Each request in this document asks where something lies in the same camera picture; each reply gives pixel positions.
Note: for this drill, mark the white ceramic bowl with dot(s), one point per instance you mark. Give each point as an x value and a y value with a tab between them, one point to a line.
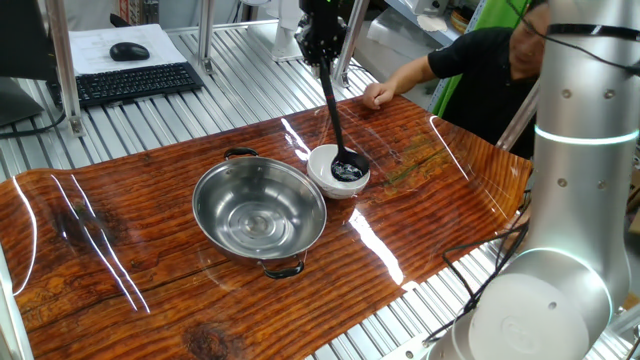
322	172

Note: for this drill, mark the black computer mouse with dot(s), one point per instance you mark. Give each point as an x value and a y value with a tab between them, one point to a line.
129	51

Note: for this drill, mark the black keyboard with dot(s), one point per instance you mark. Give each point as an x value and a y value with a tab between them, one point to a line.
130	80

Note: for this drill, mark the wood grain table mat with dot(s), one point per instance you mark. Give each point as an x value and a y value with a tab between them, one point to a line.
125	240

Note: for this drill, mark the person's right hand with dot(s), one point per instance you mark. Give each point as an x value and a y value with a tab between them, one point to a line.
377	95

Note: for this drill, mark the person's right forearm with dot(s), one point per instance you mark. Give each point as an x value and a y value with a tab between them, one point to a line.
410	75

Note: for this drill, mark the black monitor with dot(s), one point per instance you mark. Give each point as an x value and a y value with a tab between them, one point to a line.
20	40

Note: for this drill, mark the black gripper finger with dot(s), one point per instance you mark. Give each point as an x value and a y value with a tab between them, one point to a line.
336	47
311	50

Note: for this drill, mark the aluminium frame strut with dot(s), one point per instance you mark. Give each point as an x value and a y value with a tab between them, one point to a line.
206	30
352	45
62	60
517	117
12	320

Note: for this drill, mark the white stand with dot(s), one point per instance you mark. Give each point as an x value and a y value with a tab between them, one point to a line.
287	45

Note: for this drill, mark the white paper sheet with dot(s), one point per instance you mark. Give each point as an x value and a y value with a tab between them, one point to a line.
150	42

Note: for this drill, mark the black ladle with red end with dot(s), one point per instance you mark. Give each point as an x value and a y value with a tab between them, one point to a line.
350	167

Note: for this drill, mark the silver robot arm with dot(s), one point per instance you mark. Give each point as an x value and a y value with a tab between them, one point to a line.
585	175

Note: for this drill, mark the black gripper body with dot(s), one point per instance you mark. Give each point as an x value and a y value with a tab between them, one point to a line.
322	17

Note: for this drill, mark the person in black shirt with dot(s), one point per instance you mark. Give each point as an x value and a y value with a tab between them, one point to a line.
480	85

